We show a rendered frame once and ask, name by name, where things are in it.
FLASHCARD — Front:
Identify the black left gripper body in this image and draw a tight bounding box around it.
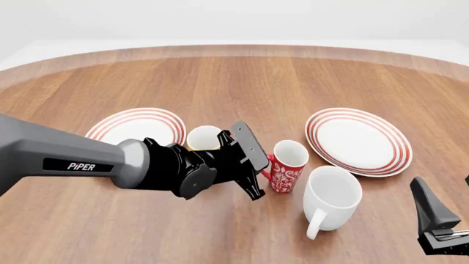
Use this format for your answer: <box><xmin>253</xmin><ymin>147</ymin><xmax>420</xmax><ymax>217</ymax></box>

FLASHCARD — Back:
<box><xmin>218</xmin><ymin>141</ymin><xmax>258</xmax><ymax>183</ymax></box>

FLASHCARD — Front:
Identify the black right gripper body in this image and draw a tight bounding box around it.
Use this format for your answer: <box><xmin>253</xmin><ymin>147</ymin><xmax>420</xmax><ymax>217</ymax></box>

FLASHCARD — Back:
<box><xmin>416</xmin><ymin>222</ymin><xmax>469</xmax><ymax>257</ymax></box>

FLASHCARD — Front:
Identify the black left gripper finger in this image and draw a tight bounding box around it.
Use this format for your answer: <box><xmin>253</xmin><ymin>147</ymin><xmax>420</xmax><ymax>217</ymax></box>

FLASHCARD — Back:
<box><xmin>217</xmin><ymin>130</ymin><xmax>236</xmax><ymax>152</ymax></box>
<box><xmin>237</xmin><ymin>171</ymin><xmax>266</xmax><ymax>202</ymax></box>

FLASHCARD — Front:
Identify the yellow mug with white inside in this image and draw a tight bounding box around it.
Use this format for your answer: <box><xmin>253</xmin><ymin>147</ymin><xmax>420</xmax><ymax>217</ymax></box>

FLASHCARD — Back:
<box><xmin>185</xmin><ymin>125</ymin><xmax>224</xmax><ymax>152</ymax></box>

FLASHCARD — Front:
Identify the red mug with white pattern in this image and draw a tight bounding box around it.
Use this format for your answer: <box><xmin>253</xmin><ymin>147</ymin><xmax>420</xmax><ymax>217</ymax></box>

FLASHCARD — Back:
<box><xmin>260</xmin><ymin>139</ymin><xmax>310</xmax><ymax>194</ymax></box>

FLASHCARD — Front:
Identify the white plate with red rings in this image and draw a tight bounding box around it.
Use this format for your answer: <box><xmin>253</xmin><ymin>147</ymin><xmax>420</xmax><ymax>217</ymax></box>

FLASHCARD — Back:
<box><xmin>304</xmin><ymin>107</ymin><xmax>414</xmax><ymax>178</ymax></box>
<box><xmin>84</xmin><ymin>107</ymin><xmax>188</xmax><ymax>147</ymax></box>

